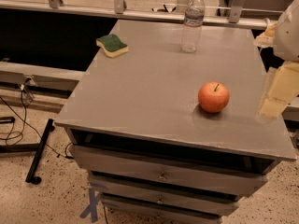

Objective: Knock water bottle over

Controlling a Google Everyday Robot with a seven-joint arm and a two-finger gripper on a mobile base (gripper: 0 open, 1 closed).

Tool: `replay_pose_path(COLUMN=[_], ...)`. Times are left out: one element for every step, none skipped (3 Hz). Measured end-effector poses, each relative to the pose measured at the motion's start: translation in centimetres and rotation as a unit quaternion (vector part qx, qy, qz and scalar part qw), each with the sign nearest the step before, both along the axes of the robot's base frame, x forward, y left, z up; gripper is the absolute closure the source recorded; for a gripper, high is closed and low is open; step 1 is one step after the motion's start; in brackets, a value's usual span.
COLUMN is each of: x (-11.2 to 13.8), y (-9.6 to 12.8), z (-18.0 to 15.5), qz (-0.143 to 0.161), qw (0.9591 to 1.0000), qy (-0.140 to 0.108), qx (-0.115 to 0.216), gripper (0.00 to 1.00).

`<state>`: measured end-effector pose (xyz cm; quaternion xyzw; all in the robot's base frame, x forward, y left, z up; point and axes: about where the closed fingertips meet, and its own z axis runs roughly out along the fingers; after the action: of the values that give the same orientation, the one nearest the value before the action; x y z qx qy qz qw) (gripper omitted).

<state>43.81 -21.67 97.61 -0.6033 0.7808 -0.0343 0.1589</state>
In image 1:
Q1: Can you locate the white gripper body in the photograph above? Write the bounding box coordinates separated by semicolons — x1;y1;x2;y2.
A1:
273;0;299;62

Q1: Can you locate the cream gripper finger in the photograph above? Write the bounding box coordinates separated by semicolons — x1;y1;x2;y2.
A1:
258;61;299;118
253;18;278;49

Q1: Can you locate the clear plastic water bottle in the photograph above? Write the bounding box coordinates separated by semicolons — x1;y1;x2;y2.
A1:
181;0;206;53

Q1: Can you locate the red apple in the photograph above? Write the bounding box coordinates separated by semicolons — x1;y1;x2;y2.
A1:
198;82;230;113

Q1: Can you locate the top grey drawer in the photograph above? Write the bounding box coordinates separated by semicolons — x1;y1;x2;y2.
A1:
69;145;268;196

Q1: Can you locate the grey drawer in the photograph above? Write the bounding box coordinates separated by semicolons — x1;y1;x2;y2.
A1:
100;194;224;224
69;145;268;196
88;175;240;217

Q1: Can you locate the green and yellow sponge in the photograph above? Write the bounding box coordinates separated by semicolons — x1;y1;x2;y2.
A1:
96;34;129;58

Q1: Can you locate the grey drawer cabinet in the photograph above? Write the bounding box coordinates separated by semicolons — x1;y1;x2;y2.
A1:
53;18;298;224

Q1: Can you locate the middle grey drawer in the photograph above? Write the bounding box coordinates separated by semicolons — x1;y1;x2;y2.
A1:
88;175;240;217

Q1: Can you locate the bottom grey drawer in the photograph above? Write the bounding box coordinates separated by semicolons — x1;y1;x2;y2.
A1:
100;194;224;224

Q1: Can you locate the blue tape cross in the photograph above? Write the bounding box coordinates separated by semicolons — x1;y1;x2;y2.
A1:
80;188;101;224

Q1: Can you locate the black metal stand base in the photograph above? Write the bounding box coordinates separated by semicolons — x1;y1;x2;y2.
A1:
0;116;56;185

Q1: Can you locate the grey metal railing frame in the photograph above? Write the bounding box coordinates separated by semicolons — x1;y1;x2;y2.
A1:
0;0;282;29

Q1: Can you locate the black cable on floor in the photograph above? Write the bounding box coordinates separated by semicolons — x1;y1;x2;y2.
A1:
0;77;74;160

